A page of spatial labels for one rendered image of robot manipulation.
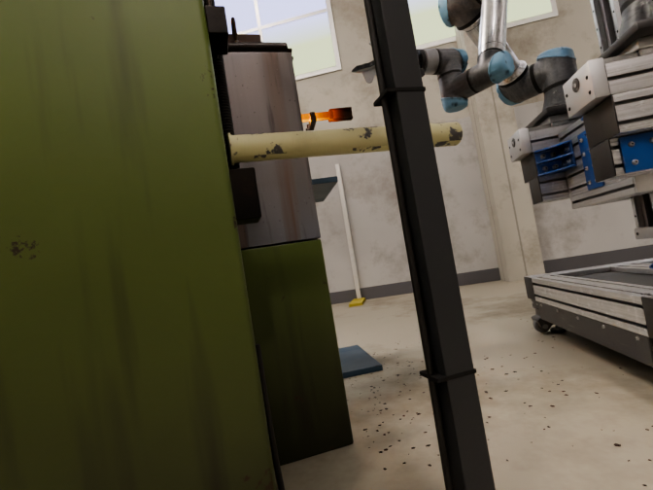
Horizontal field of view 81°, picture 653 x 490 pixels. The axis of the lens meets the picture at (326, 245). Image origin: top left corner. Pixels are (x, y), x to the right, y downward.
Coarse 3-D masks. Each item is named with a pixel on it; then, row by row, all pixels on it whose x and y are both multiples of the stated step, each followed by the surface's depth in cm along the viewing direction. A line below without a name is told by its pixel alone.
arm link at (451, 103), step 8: (448, 72) 117; (456, 72) 117; (464, 72) 114; (440, 80) 120; (448, 80) 118; (456, 80) 116; (464, 80) 113; (440, 88) 120; (448, 88) 118; (456, 88) 116; (464, 88) 114; (448, 96) 118; (456, 96) 117; (464, 96) 116; (448, 104) 118; (456, 104) 118; (464, 104) 118; (448, 112) 122
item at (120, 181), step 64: (0, 0) 50; (64, 0) 52; (128, 0) 54; (192, 0) 57; (0, 64) 49; (64, 64) 51; (128, 64) 53; (192, 64) 56; (0, 128) 49; (64, 128) 50; (128, 128) 53; (192, 128) 55; (0, 192) 48; (64, 192) 50; (128, 192) 52; (192, 192) 54; (0, 256) 47; (64, 256) 49; (128, 256) 51; (192, 256) 53; (0, 320) 47; (64, 320) 48; (128, 320) 50; (192, 320) 52; (0, 384) 46; (64, 384) 48; (128, 384) 50; (192, 384) 52; (256, 384) 54; (0, 448) 45; (64, 448) 47; (128, 448) 49; (192, 448) 51; (256, 448) 53
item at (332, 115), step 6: (336, 108) 150; (342, 108) 150; (348, 108) 151; (306, 114) 148; (318, 114) 148; (324, 114) 149; (330, 114) 148; (336, 114) 150; (342, 114) 151; (348, 114) 151; (306, 120) 148; (318, 120) 150; (324, 120) 151; (330, 120) 151; (336, 120) 151; (342, 120) 152; (348, 120) 153
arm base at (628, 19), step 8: (632, 0) 91; (640, 0) 89; (648, 0) 88; (624, 8) 93; (632, 8) 91; (640, 8) 89; (648, 8) 88; (624, 16) 94; (632, 16) 91; (640, 16) 89; (648, 16) 88; (624, 24) 93; (632, 24) 90; (624, 32) 92
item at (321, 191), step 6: (312, 180) 139; (318, 180) 140; (324, 180) 140; (330, 180) 140; (336, 180) 140; (318, 186) 143; (324, 186) 145; (330, 186) 147; (318, 192) 157; (324, 192) 159; (318, 198) 170; (324, 198) 173
